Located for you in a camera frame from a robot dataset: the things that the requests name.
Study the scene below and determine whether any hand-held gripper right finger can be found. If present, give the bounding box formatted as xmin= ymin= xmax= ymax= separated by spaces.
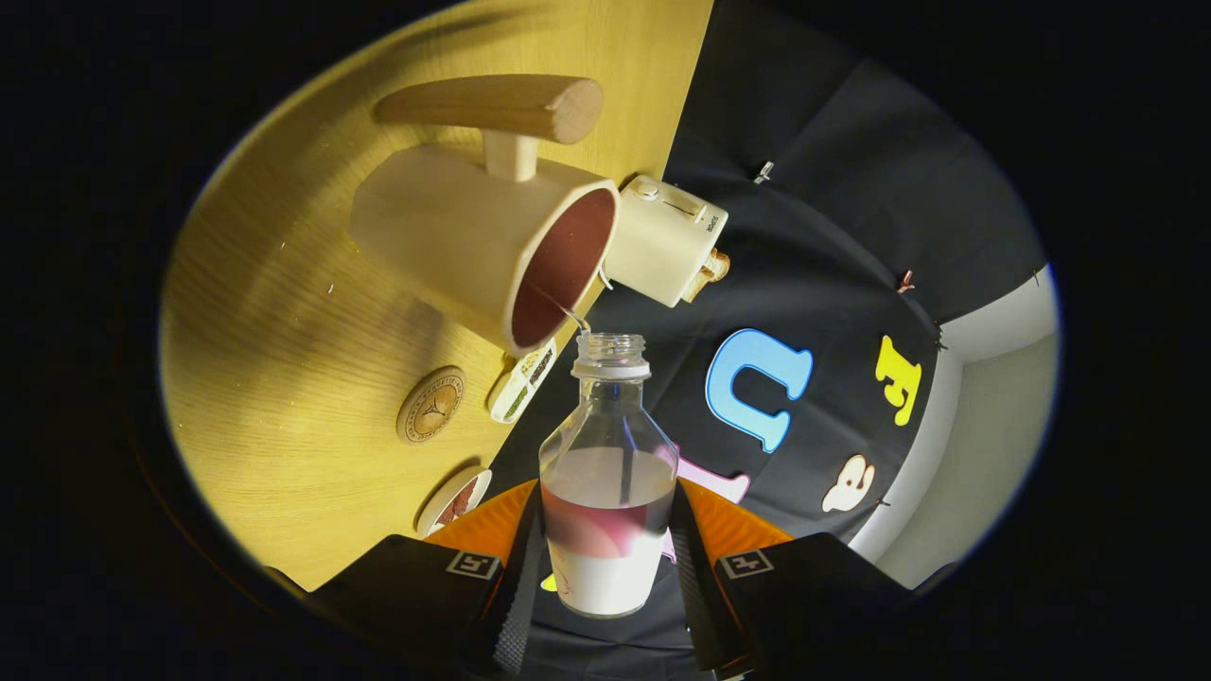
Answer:
xmin=670 ymin=476 xmax=914 ymax=677

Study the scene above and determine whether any cream cup with wooden handle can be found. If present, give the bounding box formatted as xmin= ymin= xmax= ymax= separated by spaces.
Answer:
xmin=348 ymin=74 xmax=622 ymax=358

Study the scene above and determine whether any white toaster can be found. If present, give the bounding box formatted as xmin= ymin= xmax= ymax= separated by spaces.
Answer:
xmin=605 ymin=174 xmax=729 ymax=308

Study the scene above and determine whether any red meat slice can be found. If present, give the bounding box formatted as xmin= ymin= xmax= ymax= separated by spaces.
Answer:
xmin=437 ymin=482 xmax=479 ymax=526

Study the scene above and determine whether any wooden table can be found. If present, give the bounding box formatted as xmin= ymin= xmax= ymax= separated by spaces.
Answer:
xmin=159 ymin=0 xmax=715 ymax=592

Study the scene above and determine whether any white divided snack dish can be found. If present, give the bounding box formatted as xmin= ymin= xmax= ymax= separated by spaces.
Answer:
xmin=488 ymin=338 xmax=559 ymax=424

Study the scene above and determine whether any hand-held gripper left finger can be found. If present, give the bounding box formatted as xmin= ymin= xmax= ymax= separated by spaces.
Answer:
xmin=307 ymin=478 xmax=548 ymax=677

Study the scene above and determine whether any toast slice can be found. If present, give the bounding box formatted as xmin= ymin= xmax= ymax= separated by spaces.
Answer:
xmin=683 ymin=250 xmax=731 ymax=304

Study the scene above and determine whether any black backdrop cloth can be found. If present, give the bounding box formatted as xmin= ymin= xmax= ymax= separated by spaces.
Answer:
xmin=483 ymin=0 xmax=1053 ymax=681

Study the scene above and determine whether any clear juice bottle white label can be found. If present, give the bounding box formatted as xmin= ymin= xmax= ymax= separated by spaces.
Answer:
xmin=537 ymin=332 xmax=680 ymax=620

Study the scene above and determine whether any round wooden coaster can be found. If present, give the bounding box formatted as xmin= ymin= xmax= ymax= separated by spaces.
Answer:
xmin=396 ymin=366 xmax=466 ymax=445

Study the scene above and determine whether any white plate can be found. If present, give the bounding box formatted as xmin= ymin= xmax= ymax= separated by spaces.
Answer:
xmin=416 ymin=467 xmax=493 ymax=538

